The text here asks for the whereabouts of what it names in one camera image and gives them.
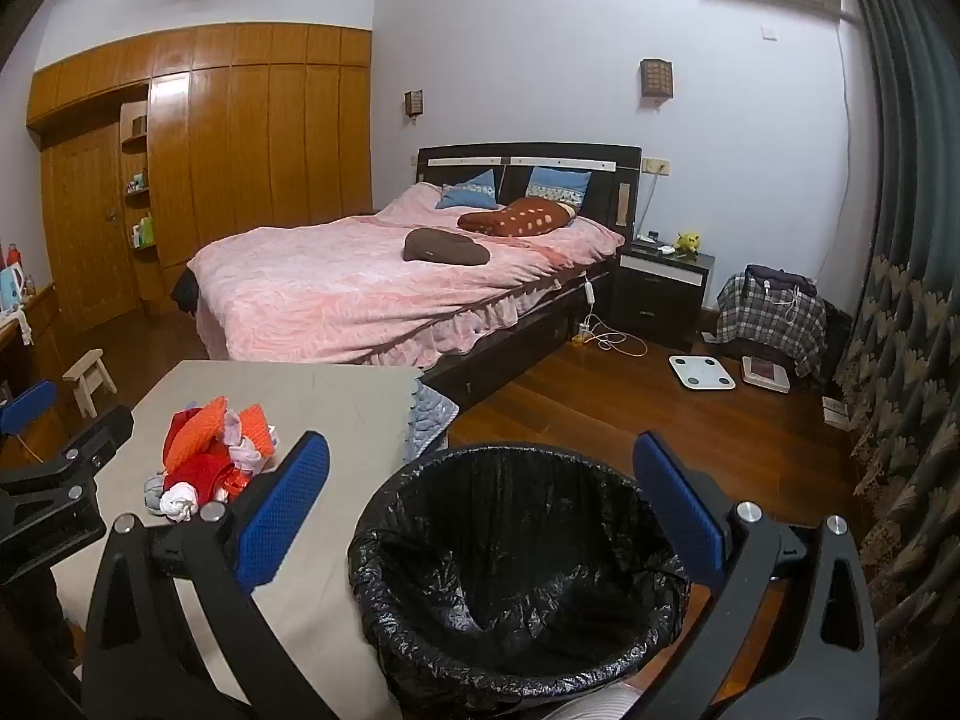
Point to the small wooden stool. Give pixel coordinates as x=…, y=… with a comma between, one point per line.
x=88, y=379

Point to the red cloth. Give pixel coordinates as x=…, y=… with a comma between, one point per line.
x=176, y=427

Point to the white tissue ball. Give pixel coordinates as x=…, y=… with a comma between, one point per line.
x=180, y=502

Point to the beige tablecloth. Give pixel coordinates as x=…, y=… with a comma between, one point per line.
x=285, y=397

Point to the green bottle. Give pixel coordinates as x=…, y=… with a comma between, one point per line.
x=145, y=231

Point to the blue patterned pillow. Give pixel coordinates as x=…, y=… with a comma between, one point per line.
x=559, y=184

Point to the black bag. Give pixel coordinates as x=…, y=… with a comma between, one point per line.
x=780, y=277

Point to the pink blanket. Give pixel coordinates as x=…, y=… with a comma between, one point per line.
x=322, y=277

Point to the brown dotted pillow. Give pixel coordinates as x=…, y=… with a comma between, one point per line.
x=517, y=219

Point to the red mesh fabric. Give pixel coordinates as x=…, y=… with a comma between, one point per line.
x=206, y=478

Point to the white bathroom scale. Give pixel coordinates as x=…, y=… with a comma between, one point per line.
x=703, y=371

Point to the grey plastic wrapper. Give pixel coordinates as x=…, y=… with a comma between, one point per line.
x=153, y=496

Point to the plain blue pillow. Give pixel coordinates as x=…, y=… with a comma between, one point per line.
x=469, y=193

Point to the brown cushion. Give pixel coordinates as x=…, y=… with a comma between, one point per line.
x=446, y=246

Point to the dark wooden bed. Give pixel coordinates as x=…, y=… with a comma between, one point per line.
x=570, y=187

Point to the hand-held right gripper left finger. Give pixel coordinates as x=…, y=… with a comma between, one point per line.
x=285, y=502

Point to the yellow plush toy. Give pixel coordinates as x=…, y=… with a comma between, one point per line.
x=688, y=242

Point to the small wall lamp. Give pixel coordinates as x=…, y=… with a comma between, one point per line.
x=413, y=103

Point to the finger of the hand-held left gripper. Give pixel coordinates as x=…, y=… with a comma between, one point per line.
x=28, y=406
x=90, y=446

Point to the plaid cloth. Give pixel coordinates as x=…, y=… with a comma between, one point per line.
x=765, y=322

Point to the large orange mesh cloth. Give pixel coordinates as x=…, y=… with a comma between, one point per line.
x=196, y=431

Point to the small orange mesh cloth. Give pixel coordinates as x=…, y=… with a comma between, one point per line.
x=256, y=431

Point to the dark nightstand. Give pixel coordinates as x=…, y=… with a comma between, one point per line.
x=660, y=300

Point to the dark clothing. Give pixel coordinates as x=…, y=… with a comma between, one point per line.
x=184, y=291

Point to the white scale with dark centre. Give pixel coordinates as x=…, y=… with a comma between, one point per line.
x=765, y=373

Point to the red bottle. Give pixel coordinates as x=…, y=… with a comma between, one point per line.
x=13, y=255

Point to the grey patterned curtain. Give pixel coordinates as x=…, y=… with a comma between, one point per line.
x=907, y=240

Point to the blue quilted mat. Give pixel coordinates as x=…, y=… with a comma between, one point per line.
x=431, y=420

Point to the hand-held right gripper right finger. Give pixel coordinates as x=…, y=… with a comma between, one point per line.
x=682, y=502

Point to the large wall lamp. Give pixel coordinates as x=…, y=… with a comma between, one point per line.
x=657, y=79

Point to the wooden wardrobe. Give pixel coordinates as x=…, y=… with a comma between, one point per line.
x=262, y=142

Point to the trash bin with black liner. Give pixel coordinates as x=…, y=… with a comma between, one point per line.
x=517, y=540

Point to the wooden door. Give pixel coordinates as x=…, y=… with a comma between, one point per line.
x=86, y=232

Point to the wooden desk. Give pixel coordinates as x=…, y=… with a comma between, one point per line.
x=37, y=345

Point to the wall power socket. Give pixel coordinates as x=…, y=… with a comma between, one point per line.
x=656, y=163

